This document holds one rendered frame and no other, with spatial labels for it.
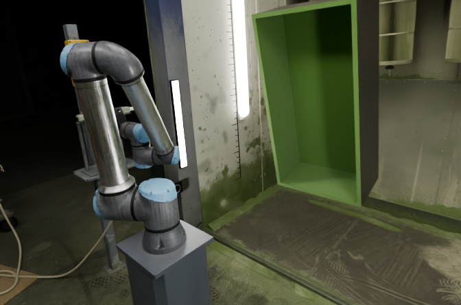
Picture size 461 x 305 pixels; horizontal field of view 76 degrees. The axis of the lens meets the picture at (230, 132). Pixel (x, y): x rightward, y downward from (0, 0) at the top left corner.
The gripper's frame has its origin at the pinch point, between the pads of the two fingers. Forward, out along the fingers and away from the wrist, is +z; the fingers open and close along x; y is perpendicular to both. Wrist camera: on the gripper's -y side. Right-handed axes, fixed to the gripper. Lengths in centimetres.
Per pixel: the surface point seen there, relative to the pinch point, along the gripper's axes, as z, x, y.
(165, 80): 8, 47, -18
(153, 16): 14, 46, -60
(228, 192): 6, 97, 83
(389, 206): -102, 175, 96
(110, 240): 26, -1, 86
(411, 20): -99, 207, -50
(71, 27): 26, -1, -53
